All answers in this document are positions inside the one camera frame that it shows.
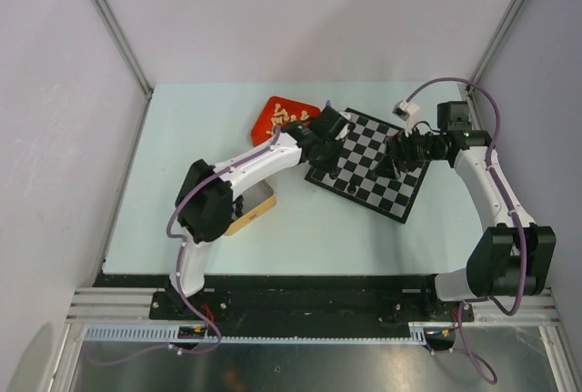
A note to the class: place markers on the pile of black chess pieces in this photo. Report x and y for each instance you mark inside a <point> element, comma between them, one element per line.
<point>238,208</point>

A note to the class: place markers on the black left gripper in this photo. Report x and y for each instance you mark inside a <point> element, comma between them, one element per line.
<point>330,165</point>

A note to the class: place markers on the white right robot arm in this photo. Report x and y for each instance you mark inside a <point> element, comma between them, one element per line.
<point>513,256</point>

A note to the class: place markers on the gold metal tin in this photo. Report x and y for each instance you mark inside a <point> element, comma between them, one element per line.
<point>257,200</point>

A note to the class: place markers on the red plastic tray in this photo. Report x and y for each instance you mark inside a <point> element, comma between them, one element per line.
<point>259,133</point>

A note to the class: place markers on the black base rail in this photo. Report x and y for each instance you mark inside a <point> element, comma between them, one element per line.
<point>394,298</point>

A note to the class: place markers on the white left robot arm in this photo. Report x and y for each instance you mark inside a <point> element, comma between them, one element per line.
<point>206,202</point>

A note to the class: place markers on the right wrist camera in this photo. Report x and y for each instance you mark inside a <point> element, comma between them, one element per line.
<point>408,112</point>

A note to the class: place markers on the black and white chessboard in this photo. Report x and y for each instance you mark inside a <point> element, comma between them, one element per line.
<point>364,146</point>

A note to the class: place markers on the pile of white chess pieces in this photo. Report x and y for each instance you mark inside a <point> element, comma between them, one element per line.
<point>281,117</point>

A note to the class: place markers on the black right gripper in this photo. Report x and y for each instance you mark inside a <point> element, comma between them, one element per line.
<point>400,149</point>

